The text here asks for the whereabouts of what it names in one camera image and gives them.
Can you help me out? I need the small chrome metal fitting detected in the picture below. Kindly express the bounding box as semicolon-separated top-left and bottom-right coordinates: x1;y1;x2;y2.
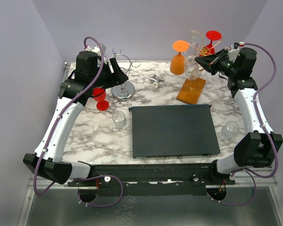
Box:
150;75;165;83

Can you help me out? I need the clear glass on gold rack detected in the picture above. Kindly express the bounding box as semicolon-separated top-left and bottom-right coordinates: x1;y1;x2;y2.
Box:
187;30;201;55

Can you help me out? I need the dark grey flat box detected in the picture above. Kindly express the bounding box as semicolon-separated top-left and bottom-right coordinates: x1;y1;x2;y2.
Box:
129;104;220;158

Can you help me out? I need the clear textured wine glass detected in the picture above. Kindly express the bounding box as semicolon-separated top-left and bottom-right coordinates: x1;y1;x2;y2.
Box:
184;55;200;80

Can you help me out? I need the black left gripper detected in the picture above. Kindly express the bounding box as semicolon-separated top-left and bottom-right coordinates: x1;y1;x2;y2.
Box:
90;57;129;89

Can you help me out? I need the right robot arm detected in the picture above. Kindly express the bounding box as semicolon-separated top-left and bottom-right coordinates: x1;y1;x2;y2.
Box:
195;42;283;185

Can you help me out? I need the clear ribbed wine glass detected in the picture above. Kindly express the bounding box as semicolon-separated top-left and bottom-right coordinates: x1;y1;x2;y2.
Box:
112;111;126;129

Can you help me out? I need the orange plastic wine glass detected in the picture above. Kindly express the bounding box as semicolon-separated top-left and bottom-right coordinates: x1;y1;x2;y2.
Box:
170;40;189;75

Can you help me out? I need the aluminium extrusion rail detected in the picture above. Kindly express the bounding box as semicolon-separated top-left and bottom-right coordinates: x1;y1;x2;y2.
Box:
234;167;278;187

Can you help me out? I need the gold wire wooden-base rack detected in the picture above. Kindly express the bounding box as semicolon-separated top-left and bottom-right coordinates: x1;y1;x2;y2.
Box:
176;30;224;105

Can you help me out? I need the red plastic wine glass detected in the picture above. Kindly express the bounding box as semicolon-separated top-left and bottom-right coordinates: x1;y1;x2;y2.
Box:
200;30;222;56

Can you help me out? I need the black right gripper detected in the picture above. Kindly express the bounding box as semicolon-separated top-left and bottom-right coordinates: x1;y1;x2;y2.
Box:
195;49;238;78

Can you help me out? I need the chrome wine glass rack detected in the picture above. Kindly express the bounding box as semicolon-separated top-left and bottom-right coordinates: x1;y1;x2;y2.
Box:
103;48;140;102

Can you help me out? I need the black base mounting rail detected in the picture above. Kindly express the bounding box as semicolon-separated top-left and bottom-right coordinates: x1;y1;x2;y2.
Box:
68;163;235;196

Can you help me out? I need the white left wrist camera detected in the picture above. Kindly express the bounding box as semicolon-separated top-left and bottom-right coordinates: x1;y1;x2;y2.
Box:
84;44;107;66

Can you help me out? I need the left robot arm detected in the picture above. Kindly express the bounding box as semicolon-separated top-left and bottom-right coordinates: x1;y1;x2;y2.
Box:
23;51;128;186

